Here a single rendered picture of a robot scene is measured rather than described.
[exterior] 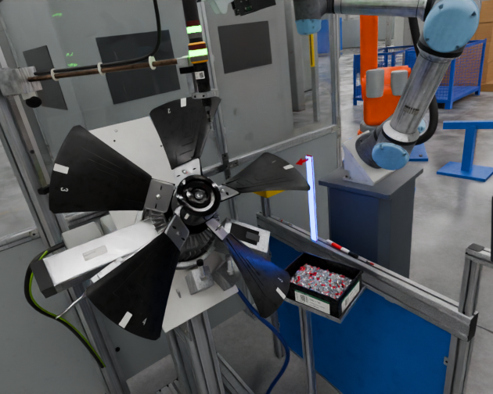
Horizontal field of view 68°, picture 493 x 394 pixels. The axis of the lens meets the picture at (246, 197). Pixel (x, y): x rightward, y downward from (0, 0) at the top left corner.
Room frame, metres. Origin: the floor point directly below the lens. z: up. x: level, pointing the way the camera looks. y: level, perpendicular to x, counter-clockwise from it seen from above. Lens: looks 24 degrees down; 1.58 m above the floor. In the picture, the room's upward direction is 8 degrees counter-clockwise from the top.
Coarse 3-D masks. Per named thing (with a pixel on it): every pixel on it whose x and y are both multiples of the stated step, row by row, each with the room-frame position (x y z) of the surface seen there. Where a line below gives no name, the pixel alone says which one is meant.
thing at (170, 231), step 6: (174, 216) 0.83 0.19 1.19; (174, 222) 0.83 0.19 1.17; (180, 222) 0.85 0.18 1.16; (168, 228) 0.81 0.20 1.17; (180, 228) 0.85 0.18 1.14; (186, 228) 0.87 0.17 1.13; (168, 234) 0.81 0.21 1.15; (174, 234) 0.82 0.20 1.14; (186, 234) 0.86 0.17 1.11; (174, 240) 0.82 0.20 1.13; (180, 240) 0.84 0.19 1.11; (180, 246) 0.84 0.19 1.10
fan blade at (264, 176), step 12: (264, 156) 1.14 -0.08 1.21; (276, 156) 1.14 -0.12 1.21; (252, 168) 1.08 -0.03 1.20; (264, 168) 1.07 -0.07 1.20; (276, 168) 1.07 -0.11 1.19; (228, 180) 1.03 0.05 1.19; (240, 180) 1.01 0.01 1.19; (252, 180) 1.00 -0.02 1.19; (264, 180) 1.00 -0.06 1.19; (276, 180) 1.00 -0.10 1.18; (288, 180) 1.00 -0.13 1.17; (300, 180) 1.01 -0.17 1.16; (240, 192) 0.93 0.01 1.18
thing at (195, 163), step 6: (192, 162) 0.98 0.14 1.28; (198, 162) 0.97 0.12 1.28; (180, 168) 0.99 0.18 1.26; (186, 168) 0.98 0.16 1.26; (192, 168) 0.97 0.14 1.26; (198, 168) 0.95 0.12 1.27; (174, 174) 0.99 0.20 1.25; (180, 174) 0.98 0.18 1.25; (186, 174) 0.96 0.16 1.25; (192, 174) 0.95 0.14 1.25; (180, 180) 0.96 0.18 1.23
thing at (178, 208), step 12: (192, 180) 0.89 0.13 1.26; (204, 180) 0.90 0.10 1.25; (180, 192) 0.85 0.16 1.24; (192, 192) 0.87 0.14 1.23; (204, 192) 0.88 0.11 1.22; (216, 192) 0.88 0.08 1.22; (180, 204) 0.83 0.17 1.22; (192, 204) 0.84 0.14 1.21; (204, 204) 0.85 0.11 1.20; (216, 204) 0.86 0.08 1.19; (168, 216) 0.90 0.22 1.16; (180, 216) 0.85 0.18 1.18; (192, 216) 0.82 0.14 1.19; (204, 216) 0.83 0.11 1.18; (192, 228) 0.89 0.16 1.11; (204, 228) 0.90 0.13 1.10
